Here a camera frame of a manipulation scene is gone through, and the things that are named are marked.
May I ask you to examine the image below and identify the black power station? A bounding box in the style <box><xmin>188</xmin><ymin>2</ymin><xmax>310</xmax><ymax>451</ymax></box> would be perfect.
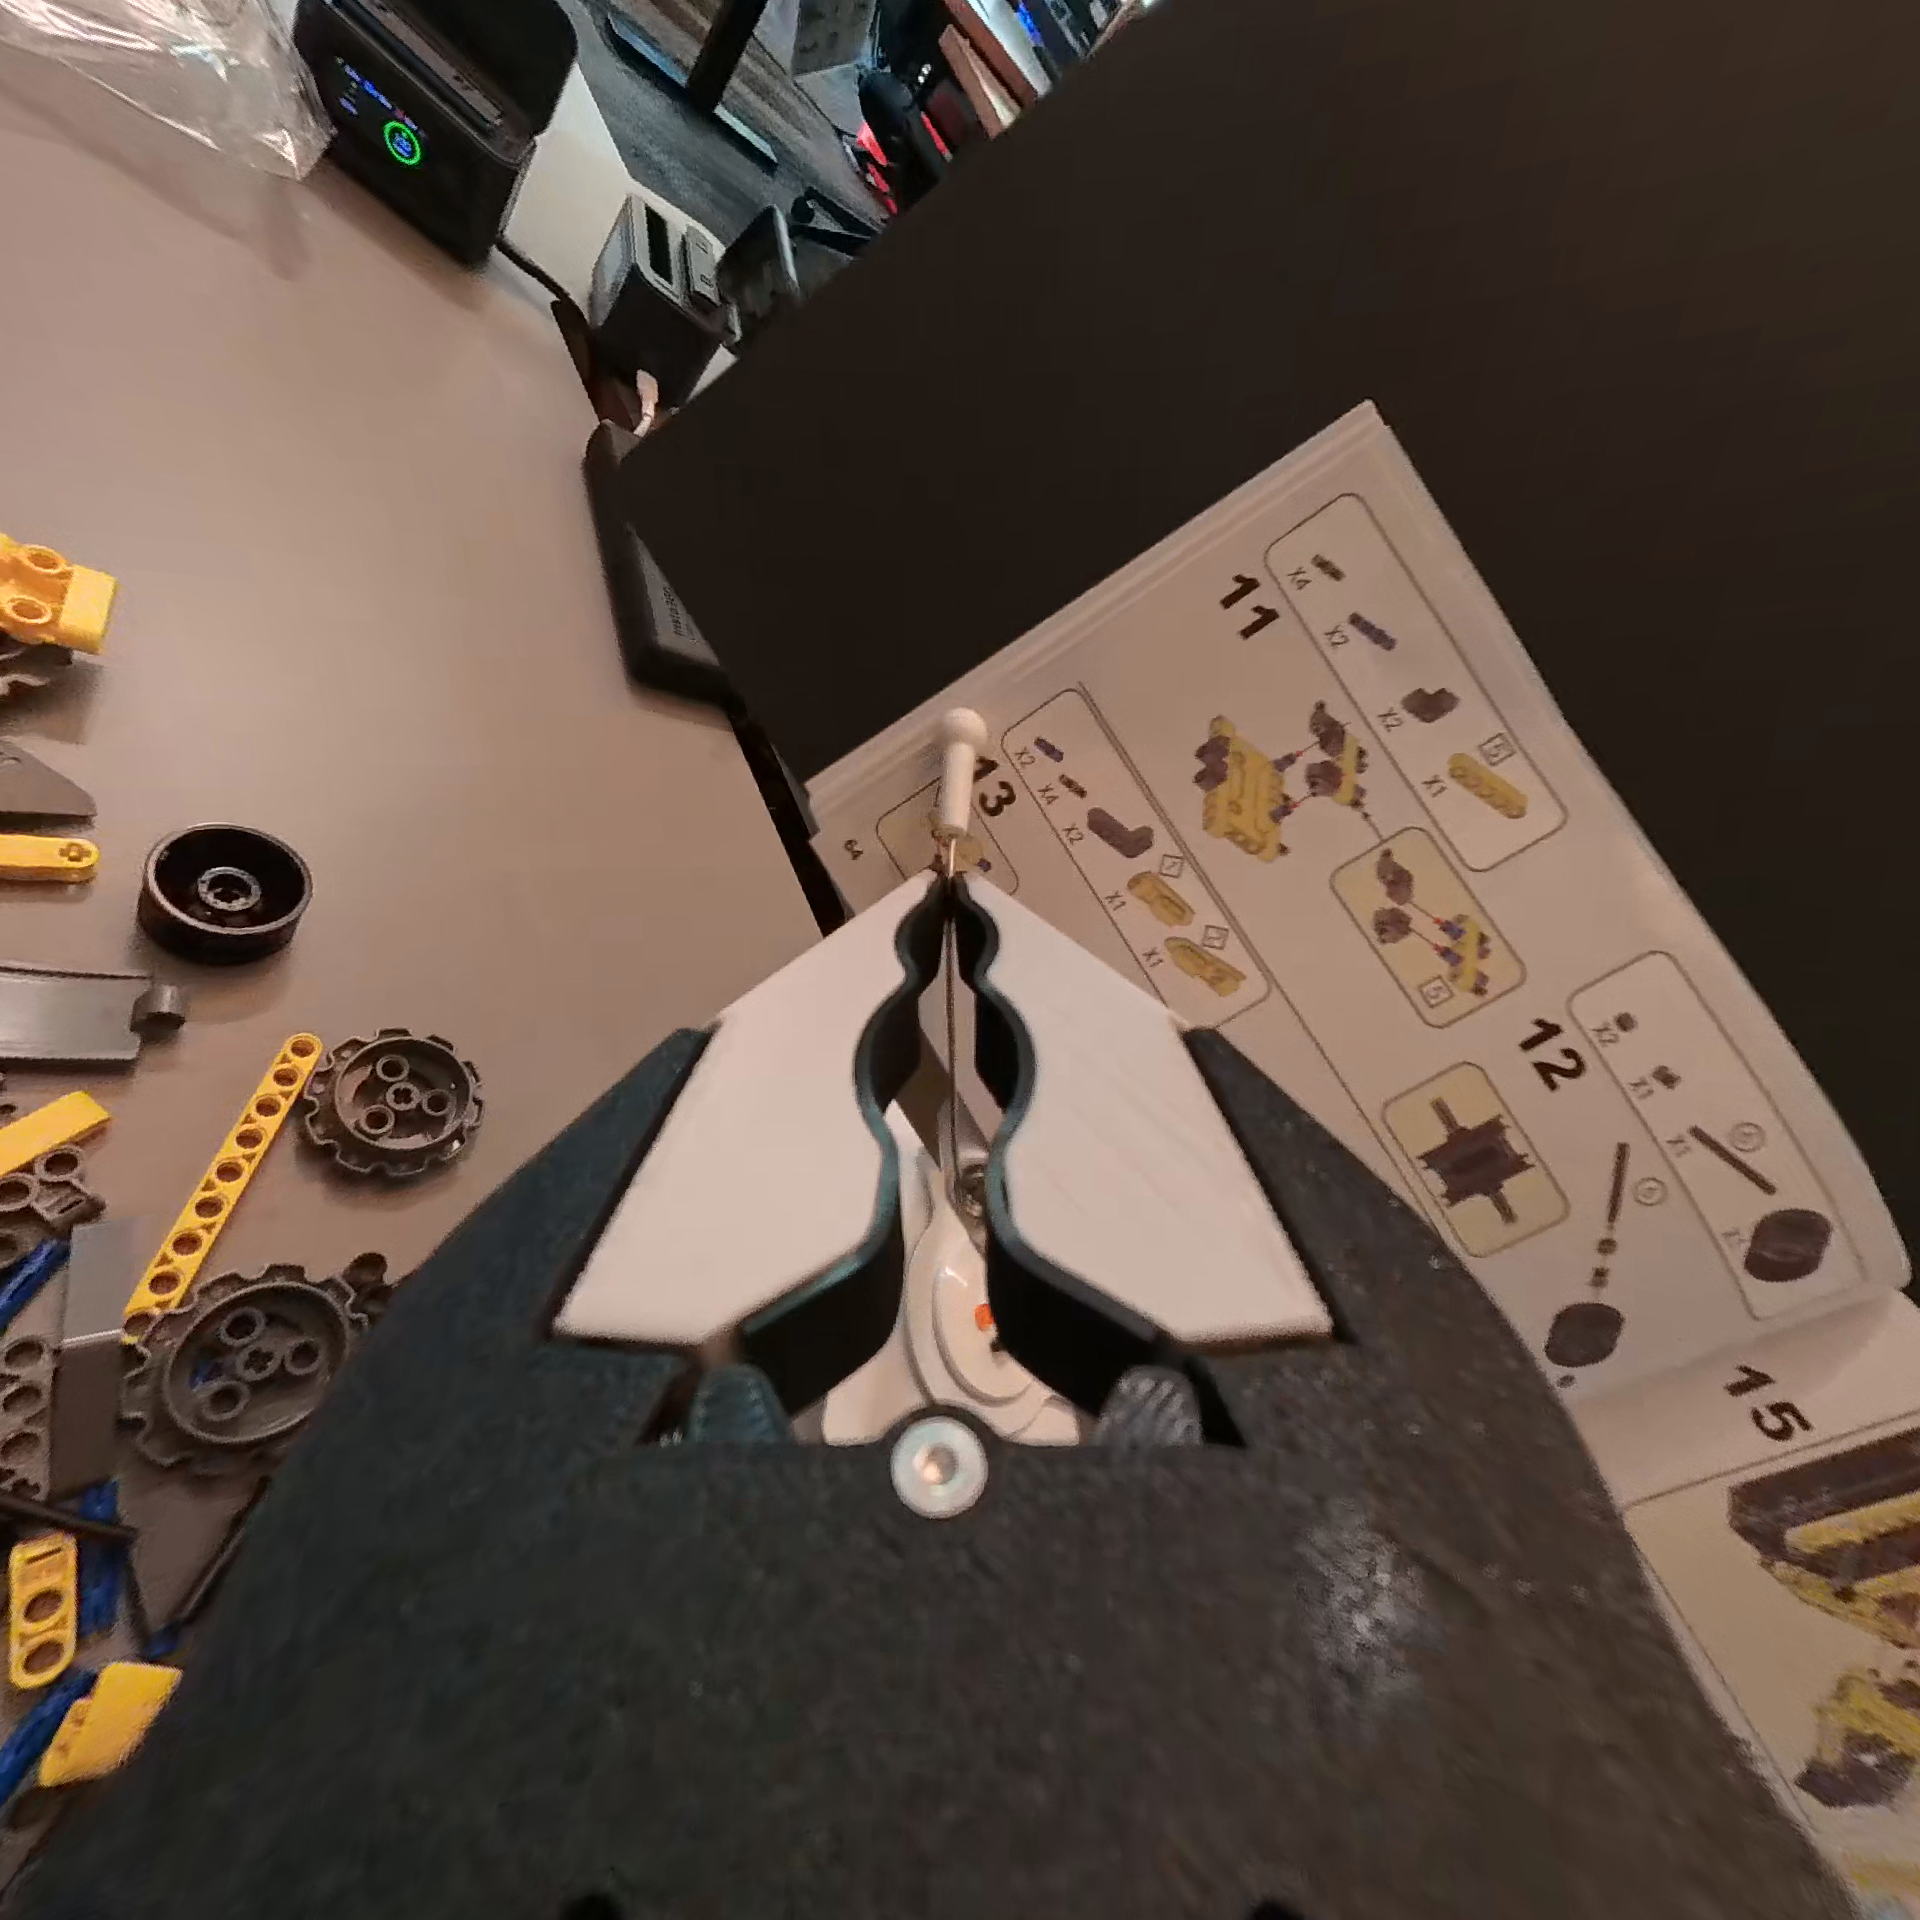
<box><xmin>291</xmin><ymin>0</ymin><xmax>577</xmax><ymax>272</ymax></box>

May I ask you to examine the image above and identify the clear plastic bag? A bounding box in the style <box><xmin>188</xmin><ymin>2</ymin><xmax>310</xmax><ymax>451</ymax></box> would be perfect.
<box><xmin>0</xmin><ymin>0</ymin><xmax>342</xmax><ymax>185</ymax></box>

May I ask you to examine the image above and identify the yellow sloped panel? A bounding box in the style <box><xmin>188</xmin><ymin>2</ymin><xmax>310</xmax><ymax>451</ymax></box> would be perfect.
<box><xmin>35</xmin><ymin>1662</ymin><xmax>183</xmax><ymax>1789</ymax></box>

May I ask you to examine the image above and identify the white-tipped page holder wire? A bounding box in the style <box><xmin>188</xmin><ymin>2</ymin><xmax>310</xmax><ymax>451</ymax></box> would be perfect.
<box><xmin>927</xmin><ymin>706</ymin><xmax>995</xmax><ymax>1203</ymax></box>

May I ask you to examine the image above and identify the instruction booklet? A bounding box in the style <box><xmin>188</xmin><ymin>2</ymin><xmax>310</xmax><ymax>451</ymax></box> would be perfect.
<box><xmin>809</xmin><ymin>396</ymin><xmax>1920</xmax><ymax>1920</ymax></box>

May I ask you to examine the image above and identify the pile of building brick pieces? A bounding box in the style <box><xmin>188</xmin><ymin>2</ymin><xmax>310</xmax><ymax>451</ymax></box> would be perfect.
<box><xmin>0</xmin><ymin>535</ymin><xmax>496</xmax><ymax>1833</ymax></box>

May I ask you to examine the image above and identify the dark grey sprocket wheel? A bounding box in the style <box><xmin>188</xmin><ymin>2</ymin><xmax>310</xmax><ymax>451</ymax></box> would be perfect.
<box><xmin>119</xmin><ymin>1264</ymin><xmax>394</xmax><ymax>1479</ymax></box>
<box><xmin>298</xmin><ymin>1027</ymin><xmax>486</xmax><ymax>1195</ymax></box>

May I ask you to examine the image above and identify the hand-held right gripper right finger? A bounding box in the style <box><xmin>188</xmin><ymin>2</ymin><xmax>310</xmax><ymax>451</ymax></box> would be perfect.
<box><xmin>953</xmin><ymin>872</ymin><xmax>1338</xmax><ymax>1353</ymax></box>

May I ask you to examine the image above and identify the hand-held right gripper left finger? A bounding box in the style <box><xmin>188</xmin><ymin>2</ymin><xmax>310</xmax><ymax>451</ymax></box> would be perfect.
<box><xmin>549</xmin><ymin>872</ymin><xmax>946</xmax><ymax>1341</ymax></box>

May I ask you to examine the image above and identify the grey charger dock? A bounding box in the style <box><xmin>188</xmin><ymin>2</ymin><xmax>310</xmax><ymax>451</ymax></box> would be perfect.
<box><xmin>589</xmin><ymin>195</ymin><xmax>803</xmax><ymax>396</ymax></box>

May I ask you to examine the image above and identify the black flat device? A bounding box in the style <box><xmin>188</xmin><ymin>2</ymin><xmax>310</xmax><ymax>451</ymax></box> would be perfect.
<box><xmin>580</xmin><ymin>424</ymin><xmax>741</xmax><ymax>693</ymax></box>

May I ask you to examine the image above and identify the black wheel rim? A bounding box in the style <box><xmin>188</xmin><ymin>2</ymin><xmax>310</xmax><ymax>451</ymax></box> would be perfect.
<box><xmin>140</xmin><ymin>819</ymin><xmax>314</xmax><ymax>970</ymax></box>

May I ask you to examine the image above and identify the long yellow holed beam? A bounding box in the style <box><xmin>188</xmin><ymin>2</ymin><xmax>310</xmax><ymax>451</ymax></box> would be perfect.
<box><xmin>119</xmin><ymin>1031</ymin><xmax>326</xmax><ymax>1341</ymax></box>

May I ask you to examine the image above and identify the black cable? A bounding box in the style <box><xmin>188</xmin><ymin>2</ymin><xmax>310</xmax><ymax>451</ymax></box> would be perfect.
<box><xmin>490</xmin><ymin>234</ymin><xmax>607</xmax><ymax>396</ymax></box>

